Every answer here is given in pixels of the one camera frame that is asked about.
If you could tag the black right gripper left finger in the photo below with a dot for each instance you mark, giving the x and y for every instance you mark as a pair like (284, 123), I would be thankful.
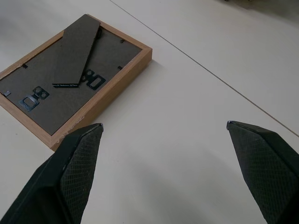
(58, 177)

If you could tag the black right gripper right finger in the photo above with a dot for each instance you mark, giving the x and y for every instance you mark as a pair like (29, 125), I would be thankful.
(266, 168)

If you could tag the wooden picture frame face down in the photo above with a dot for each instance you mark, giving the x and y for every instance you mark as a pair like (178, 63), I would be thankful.
(70, 70)

